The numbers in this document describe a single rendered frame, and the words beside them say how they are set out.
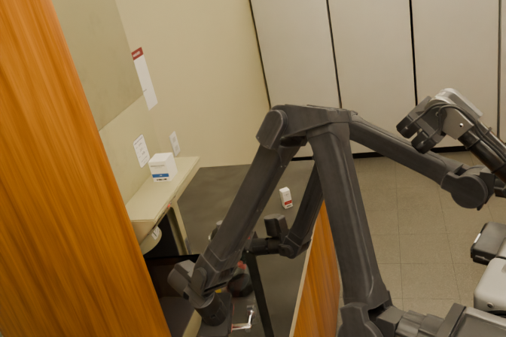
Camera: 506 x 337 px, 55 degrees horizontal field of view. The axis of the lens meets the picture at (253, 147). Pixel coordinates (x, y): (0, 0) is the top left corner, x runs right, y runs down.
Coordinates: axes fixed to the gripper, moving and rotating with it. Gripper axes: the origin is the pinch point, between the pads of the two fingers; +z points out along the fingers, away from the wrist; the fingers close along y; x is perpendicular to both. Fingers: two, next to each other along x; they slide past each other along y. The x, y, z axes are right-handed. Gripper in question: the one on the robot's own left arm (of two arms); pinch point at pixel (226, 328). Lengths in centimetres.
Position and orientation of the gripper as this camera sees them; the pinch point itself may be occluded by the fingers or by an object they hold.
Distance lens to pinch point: 126.0
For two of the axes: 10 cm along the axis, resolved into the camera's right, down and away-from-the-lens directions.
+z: 2.3, 6.4, 7.4
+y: -0.5, 7.6, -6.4
